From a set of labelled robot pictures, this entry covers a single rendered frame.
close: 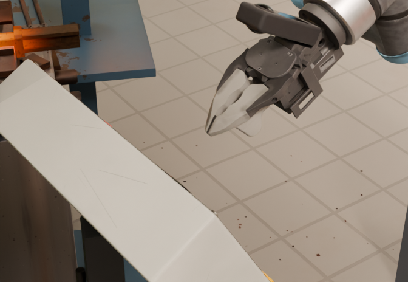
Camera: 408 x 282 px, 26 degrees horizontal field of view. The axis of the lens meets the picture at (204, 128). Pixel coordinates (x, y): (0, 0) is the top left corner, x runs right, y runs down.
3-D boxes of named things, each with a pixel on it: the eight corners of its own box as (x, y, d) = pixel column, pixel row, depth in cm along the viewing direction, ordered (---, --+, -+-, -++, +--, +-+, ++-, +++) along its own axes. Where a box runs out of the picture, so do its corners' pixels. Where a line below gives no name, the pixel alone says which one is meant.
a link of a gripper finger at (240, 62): (237, 109, 111) (283, 61, 113) (231, 101, 110) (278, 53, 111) (214, 93, 115) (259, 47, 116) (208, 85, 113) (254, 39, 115)
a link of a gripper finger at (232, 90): (222, 153, 114) (271, 103, 115) (203, 127, 110) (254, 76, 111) (207, 142, 116) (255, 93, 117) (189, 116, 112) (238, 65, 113)
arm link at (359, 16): (365, -12, 109) (311, -38, 115) (338, 14, 108) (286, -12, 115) (383, 33, 116) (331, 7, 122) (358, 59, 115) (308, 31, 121)
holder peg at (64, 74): (76, 78, 160) (75, 65, 159) (78, 86, 158) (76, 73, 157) (54, 81, 160) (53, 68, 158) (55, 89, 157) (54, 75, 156)
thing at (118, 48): (135, -6, 216) (134, -14, 215) (156, 76, 183) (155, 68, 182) (10, 3, 212) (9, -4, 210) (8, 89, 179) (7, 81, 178)
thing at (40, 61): (50, 67, 152) (50, 61, 151) (37, 73, 150) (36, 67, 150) (33, 58, 155) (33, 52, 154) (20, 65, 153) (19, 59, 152)
